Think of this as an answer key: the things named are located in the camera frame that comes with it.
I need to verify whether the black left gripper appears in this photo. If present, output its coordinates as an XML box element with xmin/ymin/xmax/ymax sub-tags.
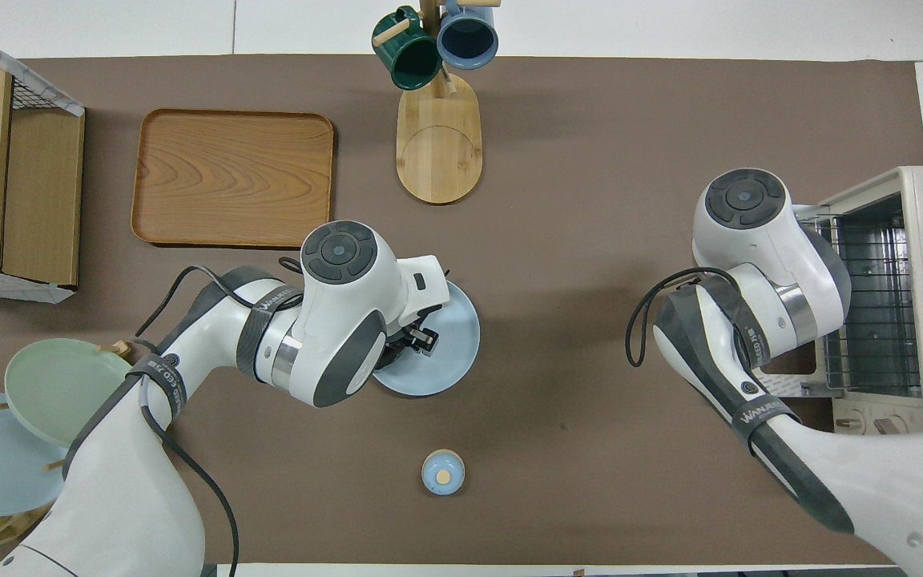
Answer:
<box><xmin>377</xmin><ymin>305</ymin><xmax>441</xmax><ymax>373</ymax></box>

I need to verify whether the light blue ribbed plate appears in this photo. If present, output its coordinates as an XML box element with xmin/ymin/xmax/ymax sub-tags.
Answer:
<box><xmin>372</xmin><ymin>279</ymin><xmax>481</xmax><ymax>397</ymax></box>

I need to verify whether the wooden mug tree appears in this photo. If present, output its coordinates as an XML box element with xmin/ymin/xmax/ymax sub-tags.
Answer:
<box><xmin>372</xmin><ymin>0</ymin><xmax>502</xmax><ymax>205</ymax></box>

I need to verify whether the wooden serving tray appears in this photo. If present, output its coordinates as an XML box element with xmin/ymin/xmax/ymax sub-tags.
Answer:
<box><xmin>131</xmin><ymin>108</ymin><xmax>336</xmax><ymax>249</ymax></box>

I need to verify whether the brown table mat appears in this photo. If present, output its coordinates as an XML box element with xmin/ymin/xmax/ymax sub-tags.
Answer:
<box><xmin>0</xmin><ymin>54</ymin><xmax>923</xmax><ymax>566</ymax></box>

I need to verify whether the dark green mug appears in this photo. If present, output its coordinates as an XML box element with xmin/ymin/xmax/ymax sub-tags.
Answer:
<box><xmin>372</xmin><ymin>6</ymin><xmax>443</xmax><ymax>91</ymax></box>

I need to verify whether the blue mug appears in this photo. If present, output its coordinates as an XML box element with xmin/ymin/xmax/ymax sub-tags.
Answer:
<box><xmin>436</xmin><ymin>0</ymin><xmax>500</xmax><ymax>71</ymax></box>

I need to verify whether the wooden plate rack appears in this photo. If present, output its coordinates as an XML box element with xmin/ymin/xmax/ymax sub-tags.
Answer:
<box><xmin>0</xmin><ymin>341</ymin><xmax>134</xmax><ymax>550</ymax></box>

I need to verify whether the pale green plate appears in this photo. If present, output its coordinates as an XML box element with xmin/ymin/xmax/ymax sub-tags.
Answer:
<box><xmin>4</xmin><ymin>337</ymin><xmax>139</xmax><ymax>448</ymax></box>

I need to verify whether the marble pattern cloth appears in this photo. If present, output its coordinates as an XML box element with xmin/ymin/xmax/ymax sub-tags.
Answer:
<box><xmin>0</xmin><ymin>20</ymin><xmax>84</xmax><ymax>117</ymax></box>

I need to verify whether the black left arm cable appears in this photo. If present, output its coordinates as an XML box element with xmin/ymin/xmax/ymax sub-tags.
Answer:
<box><xmin>135</xmin><ymin>256</ymin><xmax>306</xmax><ymax>577</ymax></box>

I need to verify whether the metal wire oven rack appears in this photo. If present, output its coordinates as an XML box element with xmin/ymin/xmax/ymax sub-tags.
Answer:
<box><xmin>818</xmin><ymin>224</ymin><xmax>921</xmax><ymax>393</ymax></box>

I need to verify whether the black wire basket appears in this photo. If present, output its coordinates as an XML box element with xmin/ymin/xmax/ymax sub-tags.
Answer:
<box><xmin>0</xmin><ymin>20</ymin><xmax>84</xmax><ymax>304</ymax></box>

